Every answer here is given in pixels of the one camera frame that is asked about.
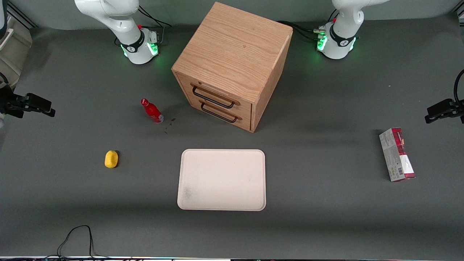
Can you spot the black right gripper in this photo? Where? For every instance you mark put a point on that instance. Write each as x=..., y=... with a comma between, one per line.
x=11, y=102

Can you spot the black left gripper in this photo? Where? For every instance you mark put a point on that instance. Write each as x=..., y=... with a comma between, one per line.
x=450, y=107

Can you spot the red coke bottle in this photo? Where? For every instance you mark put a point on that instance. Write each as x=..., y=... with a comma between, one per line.
x=151, y=110

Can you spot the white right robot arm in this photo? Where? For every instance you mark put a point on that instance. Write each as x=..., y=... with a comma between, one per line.
x=123, y=25

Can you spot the beige plastic tray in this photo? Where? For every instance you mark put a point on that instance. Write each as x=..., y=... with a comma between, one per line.
x=222, y=180

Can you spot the beige chair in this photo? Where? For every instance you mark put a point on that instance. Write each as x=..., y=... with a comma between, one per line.
x=14, y=47

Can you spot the red and grey carton box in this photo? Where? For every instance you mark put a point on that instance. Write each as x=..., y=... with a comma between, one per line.
x=397, y=154

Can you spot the yellow lemon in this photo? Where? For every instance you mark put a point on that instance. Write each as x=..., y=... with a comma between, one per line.
x=111, y=159

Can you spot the wooden two-drawer cabinet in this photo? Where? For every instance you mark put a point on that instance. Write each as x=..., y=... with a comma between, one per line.
x=232, y=50

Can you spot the black frame rail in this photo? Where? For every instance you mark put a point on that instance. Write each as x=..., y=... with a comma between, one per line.
x=21, y=16

